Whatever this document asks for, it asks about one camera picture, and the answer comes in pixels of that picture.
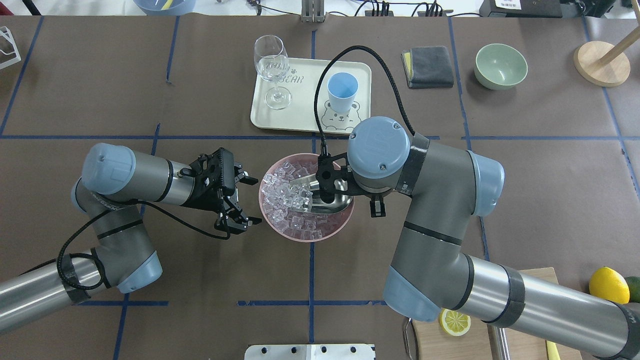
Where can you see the blue bowl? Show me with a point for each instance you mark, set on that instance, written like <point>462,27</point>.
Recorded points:
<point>166,7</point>

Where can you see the blue plastic cup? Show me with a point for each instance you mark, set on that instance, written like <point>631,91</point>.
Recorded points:
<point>342,88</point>

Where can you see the yellow lemon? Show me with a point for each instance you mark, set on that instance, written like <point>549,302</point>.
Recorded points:
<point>608,284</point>

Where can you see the green bowl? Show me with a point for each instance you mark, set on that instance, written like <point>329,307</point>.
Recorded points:
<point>500,67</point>

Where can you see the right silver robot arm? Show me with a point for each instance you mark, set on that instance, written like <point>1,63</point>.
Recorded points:
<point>447,186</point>

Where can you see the pink bowl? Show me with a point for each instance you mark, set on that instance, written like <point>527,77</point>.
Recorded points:
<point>305,232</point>

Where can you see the grey folded cloth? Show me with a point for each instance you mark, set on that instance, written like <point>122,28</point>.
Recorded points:
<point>428,67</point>

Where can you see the cream serving tray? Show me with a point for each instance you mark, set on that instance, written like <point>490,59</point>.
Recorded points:
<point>301,80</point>

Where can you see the silver metal muddler tube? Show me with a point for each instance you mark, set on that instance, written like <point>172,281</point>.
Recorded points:
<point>498,343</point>

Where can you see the yellow plastic knife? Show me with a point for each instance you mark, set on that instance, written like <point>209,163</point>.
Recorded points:
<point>552,350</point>

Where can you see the lemon half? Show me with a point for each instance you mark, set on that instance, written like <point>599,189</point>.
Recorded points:
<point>454,323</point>

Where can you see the clear wine glass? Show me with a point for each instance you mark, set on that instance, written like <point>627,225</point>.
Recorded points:
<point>272,64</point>

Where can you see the wooden cup stand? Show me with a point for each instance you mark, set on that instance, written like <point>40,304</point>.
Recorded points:
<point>604,64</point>

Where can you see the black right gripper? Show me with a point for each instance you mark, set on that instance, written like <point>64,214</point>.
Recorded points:
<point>376,206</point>

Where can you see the wooden cutting board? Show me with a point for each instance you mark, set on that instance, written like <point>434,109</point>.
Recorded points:
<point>429,341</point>

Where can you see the white camera pillar base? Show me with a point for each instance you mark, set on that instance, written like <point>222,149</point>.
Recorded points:
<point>335,351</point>

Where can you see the white wire rack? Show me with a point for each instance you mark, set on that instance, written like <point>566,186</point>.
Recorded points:
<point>9,52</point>

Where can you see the clear ice cubes pile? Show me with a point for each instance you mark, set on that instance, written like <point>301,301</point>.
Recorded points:
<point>290,192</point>

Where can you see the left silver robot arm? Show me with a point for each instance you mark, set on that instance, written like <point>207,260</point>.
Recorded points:
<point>113,250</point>

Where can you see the green lime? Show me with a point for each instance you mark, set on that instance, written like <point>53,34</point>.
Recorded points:
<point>633,284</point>

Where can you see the silver metal ice scoop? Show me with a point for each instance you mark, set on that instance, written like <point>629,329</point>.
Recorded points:
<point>310,198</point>

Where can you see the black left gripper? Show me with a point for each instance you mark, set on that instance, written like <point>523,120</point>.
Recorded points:
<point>204,199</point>

